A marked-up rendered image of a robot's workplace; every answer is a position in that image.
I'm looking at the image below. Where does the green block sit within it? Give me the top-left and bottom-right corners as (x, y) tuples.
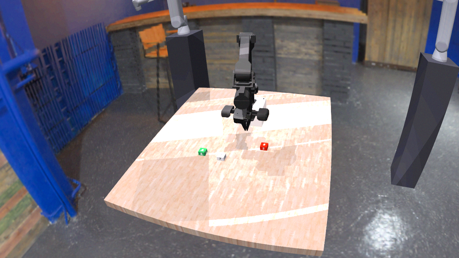
(198, 148), (208, 156)

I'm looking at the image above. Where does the red block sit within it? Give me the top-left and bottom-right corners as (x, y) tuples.
(260, 143), (268, 151)

